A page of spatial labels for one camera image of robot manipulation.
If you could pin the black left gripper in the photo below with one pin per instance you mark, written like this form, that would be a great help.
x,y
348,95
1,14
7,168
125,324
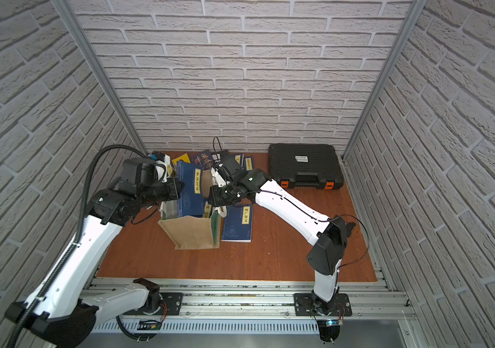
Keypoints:
x,y
175,189

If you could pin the black plastic tool case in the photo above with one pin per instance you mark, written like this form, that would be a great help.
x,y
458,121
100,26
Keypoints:
x,y
305,165

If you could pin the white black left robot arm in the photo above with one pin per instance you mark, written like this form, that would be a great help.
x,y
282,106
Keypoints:
x,y
56,311

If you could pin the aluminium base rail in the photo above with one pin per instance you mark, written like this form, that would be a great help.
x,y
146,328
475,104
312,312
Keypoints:
x,y
196,306

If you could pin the blue book yellow label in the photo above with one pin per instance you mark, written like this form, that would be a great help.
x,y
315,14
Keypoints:
x,y
240,159
248,163

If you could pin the dark portrait book gold title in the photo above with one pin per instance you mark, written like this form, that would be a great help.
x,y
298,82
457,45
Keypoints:
x,y
204,160

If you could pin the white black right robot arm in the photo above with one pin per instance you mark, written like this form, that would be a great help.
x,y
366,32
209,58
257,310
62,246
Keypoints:
x,y
328,236

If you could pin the aluminium frame post left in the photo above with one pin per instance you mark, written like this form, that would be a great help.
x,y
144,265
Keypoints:
x,y
69,18

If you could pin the aluminium frame post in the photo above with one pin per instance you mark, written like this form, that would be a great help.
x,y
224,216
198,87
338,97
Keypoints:
x,y
411,18
69,18

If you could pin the aluminium frame post right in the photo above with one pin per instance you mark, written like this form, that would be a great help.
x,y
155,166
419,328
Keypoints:
x,y
411,18

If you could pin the yellow cartoon cover book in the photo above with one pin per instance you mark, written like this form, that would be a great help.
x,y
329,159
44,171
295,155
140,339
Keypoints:
x,y
181,158

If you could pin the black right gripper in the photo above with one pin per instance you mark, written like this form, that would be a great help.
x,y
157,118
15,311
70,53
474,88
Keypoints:
x,y
216,200

